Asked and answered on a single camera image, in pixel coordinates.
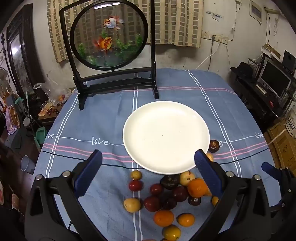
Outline white wall labels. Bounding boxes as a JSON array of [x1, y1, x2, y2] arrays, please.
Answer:
[[207, 10, 223, 21]]

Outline beige checked curtain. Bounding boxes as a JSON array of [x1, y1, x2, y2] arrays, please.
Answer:
[[47, 0, 204, 63]]

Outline computer monitor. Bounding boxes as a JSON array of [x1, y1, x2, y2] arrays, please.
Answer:
[[260, 60, 292, 99]]

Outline pink cloth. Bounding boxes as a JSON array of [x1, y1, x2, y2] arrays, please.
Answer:
[[5, 105, 21, 135]]

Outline black media stand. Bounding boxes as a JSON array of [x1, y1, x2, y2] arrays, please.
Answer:
[[231, 67, 296, 130]]

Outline small red plum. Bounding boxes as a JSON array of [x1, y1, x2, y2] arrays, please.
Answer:
[[149, 184, 164, 195], [129, 180, 143, 192]]

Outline blue checked tablecloth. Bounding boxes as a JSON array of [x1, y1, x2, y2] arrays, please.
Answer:
[[35, 68, 285, 241]]

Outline round goldfish screen black stand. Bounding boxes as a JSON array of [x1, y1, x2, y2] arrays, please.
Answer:
[[59, 0, 159, 110]]

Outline framed wall picture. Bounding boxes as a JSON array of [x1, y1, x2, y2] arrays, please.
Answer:
[[250, 0, 263, 24]]

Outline white plate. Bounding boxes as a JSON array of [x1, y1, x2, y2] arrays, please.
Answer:
[[122, 100, 210, 175]]

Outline dark wooden framed mirror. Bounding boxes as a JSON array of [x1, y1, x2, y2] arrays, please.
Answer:
[[6, 5, 47, 98]]

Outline white plastic bucket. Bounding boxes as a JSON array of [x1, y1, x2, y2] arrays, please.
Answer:
[[285, 109, 296, 137]]

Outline white power cable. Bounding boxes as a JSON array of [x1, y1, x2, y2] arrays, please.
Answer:
[[195, 40, 221, 70]]

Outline cardboard box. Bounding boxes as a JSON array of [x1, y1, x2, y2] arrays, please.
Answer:
[[267, 117, 296, 169]]

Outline clear plastic bag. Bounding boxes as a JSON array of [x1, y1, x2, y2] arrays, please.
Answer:
[[33, 74, 72, 107]]

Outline small wooden side table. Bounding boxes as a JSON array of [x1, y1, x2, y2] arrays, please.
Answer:
[[37, 102, 63, 121]]

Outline black hat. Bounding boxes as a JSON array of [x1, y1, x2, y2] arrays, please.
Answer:
[[230, 61, 255, 78]]

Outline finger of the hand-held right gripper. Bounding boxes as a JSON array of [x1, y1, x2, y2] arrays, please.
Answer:
[[261, 162, 294, 183]]

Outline large yellow plum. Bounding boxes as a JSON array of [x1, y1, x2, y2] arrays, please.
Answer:
[[123, 198, 141, 213]]

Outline black speaker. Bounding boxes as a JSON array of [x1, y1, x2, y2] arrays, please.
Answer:
[[282, 50, 296, 70]]

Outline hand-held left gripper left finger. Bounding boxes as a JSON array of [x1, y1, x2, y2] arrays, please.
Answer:
[[24, 149, 103, 241]]

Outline paper cup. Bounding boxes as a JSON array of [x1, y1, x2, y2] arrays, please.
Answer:
[[20, 155, 36, 174]]

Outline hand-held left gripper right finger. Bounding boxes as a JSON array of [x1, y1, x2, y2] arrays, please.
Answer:
[[194, 149, 272, 241]]

